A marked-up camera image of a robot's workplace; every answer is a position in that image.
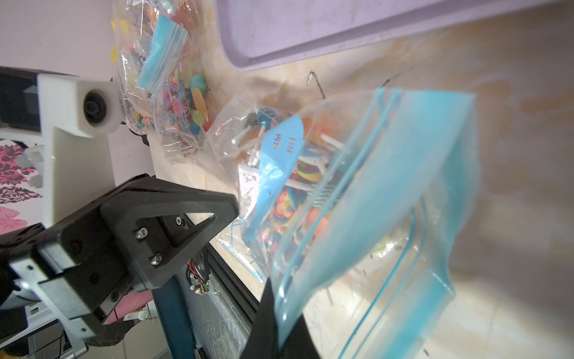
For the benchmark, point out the lavender plastic tray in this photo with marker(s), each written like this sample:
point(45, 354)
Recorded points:
point(260, 34)

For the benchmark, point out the candy bag blue zip front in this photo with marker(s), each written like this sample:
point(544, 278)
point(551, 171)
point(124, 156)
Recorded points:
point(351, 207)

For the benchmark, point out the candy bag blue zip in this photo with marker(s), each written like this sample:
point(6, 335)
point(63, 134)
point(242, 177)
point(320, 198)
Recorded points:
point(162, 83)
point(351, 207)

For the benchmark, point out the black base frame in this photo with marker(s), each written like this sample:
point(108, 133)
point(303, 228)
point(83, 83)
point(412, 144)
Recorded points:
point(212, 325)

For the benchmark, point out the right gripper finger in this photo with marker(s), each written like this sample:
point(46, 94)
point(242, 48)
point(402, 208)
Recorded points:
point(263, 342)

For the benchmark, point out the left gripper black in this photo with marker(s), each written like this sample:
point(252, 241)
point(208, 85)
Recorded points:
point(137, 235)

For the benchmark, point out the candy bag blue zip upper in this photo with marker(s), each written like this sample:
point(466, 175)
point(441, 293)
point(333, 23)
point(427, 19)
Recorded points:
point(162, 83)

